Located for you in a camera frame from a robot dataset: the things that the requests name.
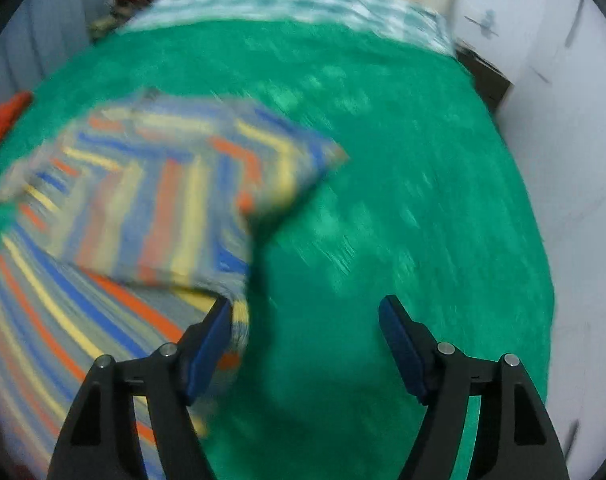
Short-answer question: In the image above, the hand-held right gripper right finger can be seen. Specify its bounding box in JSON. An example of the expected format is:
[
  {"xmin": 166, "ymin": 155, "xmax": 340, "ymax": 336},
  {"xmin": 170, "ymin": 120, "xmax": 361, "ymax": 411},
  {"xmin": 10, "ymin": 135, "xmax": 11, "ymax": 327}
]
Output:
[{"xmin": 378, "ymin": 294, "xmax": 570, "ymax": 480}]

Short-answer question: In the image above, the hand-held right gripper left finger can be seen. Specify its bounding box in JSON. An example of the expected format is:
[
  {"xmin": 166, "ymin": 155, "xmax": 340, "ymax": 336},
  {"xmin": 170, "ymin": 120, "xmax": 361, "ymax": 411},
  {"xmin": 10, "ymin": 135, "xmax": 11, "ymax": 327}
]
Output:
[{"xmin": 47, "ymin": 296, "xmax": 234, "ymax": 480}]

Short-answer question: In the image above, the striped knit shirt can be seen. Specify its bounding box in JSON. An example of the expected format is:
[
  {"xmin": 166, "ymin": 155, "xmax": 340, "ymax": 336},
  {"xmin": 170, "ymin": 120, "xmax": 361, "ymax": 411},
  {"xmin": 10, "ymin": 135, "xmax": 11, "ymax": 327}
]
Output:
[{"xmin": 0, "ymin": 87, "xmax": 351, "ymax": 480}]

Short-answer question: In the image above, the pile of mixed clothes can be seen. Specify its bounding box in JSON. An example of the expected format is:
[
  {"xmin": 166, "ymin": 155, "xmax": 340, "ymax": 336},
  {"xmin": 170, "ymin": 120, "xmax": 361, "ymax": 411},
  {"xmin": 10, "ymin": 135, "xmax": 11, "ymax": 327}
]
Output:
[{"xmin": 87, "ymin": 0, "xmax": 164, "ymax": 43}]

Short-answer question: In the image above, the green floral blanket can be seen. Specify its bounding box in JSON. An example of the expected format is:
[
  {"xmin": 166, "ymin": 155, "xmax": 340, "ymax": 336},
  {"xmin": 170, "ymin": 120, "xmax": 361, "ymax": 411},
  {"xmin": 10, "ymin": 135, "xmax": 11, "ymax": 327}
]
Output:
[{"xmin": 0, "ymin": 19, "xmax": 556, "ymax": 480}]

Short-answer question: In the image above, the dark nightstand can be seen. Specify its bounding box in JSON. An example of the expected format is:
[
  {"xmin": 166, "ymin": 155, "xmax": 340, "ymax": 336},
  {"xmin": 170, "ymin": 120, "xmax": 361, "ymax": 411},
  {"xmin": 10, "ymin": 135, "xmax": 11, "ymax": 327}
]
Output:
[{"xmin": 455, "ymin": 45, "xmax": 514, "ymax": 113}]

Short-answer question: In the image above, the orange cloth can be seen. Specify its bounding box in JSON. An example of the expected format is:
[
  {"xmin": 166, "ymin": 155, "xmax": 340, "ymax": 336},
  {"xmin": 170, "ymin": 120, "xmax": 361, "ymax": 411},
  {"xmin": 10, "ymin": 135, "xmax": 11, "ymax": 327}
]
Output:
[{"xmin": 0, "ymin": 91, "xmax": 35, "ymax": 165}]

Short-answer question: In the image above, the grey-blue curtain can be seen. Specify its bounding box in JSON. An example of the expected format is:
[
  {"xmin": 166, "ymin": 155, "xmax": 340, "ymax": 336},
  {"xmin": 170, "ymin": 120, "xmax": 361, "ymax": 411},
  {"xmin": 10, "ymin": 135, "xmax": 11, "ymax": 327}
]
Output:
[{"xmin": 0, "ymin": 0, "xmax": 100, "ymax": 113}]

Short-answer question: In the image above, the green plaid bed sheet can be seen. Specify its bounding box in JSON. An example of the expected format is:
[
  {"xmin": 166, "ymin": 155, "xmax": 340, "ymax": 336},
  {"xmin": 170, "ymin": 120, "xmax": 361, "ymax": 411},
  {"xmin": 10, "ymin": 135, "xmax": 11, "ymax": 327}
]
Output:
[{"xmin": 120, "ymin": 0, "xmax": 456, "ymax": 57}]

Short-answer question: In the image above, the wall outlet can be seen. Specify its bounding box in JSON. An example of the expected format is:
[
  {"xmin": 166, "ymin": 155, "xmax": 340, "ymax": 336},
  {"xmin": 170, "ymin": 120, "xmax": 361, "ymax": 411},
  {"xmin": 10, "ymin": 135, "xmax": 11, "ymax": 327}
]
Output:
[{"xmin": 464, "ymin": 9, "xmax": 500, "ymax": 40}]

